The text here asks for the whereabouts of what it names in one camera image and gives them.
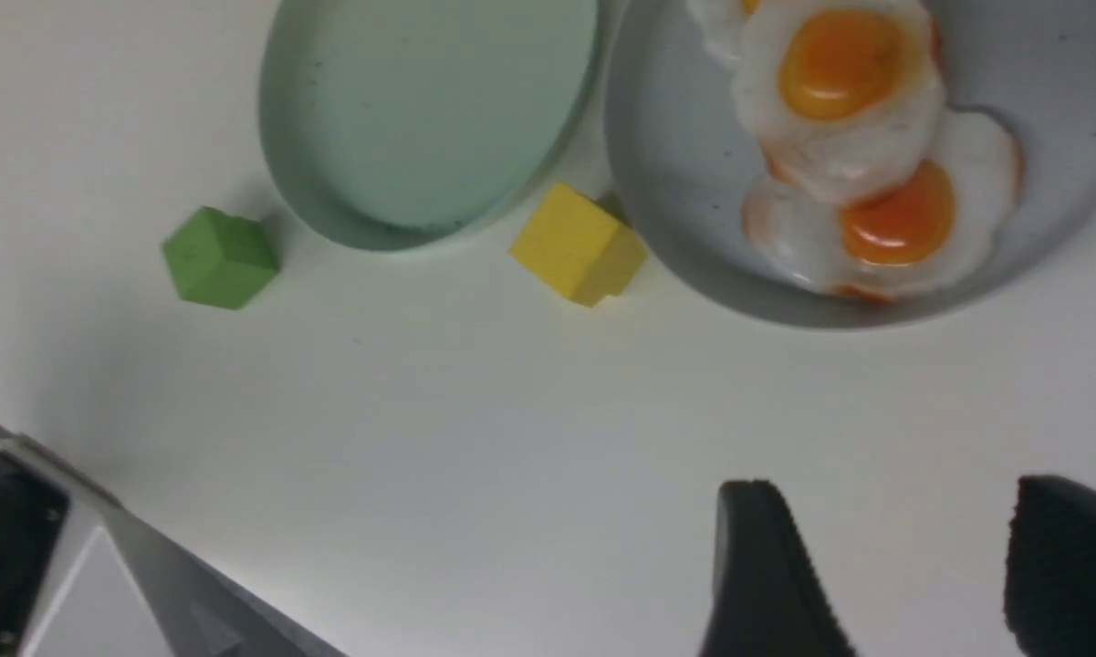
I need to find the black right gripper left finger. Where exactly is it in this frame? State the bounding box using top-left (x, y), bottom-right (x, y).
top-left (699, 482), bottom-right (856, 656)

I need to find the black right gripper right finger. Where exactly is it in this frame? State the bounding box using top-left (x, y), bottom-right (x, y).
top-left (1004, 474), bottom-right (1096, 656)

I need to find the fried egg top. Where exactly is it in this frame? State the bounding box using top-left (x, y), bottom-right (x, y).
top-left (686, 1), bottom-right (945, 207)

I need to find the fried egg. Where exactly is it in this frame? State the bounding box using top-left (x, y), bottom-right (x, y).
top-left (741, 109), bottom-right (1026, 304)
top-left (686, 1), bottom-right (945, 207)

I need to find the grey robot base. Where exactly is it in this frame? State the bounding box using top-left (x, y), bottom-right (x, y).
top-left (0, 427), bottom-right (338, 656)

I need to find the fried egg lower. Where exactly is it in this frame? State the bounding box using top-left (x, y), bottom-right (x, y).
top-left (741, 109), bottom-right (1026, 304)

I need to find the yellow cube block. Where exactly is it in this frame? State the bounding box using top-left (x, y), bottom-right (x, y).
top-left (507, 182), bottom-right (648, 308)

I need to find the grey blue egg plate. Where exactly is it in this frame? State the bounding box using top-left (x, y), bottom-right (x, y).
top-left (603, 1), bottom-right (1096, 331)

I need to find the mint green plate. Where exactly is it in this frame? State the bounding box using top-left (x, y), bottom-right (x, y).
top-left (256, 1), bottom-right (603, 254)

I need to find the green cube block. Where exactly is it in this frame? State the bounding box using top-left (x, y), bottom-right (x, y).
top-left (162, 205), bottom-right (279, 311)

